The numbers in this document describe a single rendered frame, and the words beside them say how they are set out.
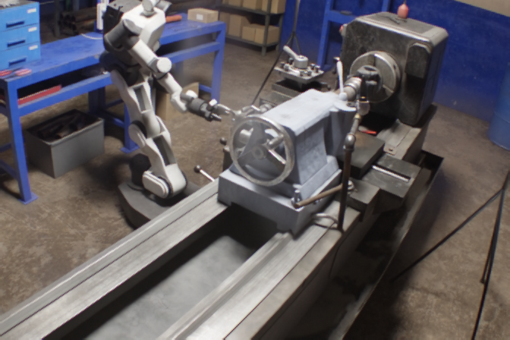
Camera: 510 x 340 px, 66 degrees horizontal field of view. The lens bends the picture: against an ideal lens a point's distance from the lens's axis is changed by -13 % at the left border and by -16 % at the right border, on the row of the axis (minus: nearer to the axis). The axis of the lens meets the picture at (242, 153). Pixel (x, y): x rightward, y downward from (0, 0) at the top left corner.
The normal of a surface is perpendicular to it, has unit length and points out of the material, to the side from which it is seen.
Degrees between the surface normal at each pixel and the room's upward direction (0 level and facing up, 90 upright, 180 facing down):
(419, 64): 90
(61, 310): 0
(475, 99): 90
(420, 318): 0
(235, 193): 90
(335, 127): 79
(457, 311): 0
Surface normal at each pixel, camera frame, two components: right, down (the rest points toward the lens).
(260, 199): -0.56, 0.35
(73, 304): 0.10, -0.87
